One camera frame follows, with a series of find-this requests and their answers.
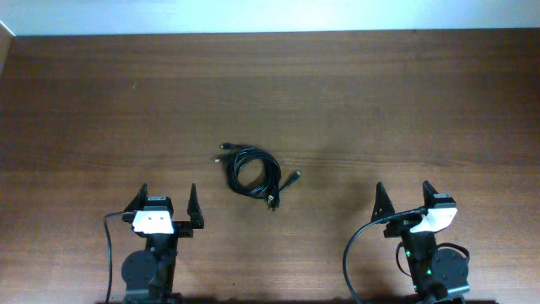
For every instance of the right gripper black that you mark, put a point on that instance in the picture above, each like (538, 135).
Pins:
(396, 228)

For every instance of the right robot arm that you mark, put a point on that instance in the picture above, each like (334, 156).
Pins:
(438, 270)

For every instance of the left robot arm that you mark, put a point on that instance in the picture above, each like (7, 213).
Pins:
(149, 273)

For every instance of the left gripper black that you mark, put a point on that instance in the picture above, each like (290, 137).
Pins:
(185, 230)

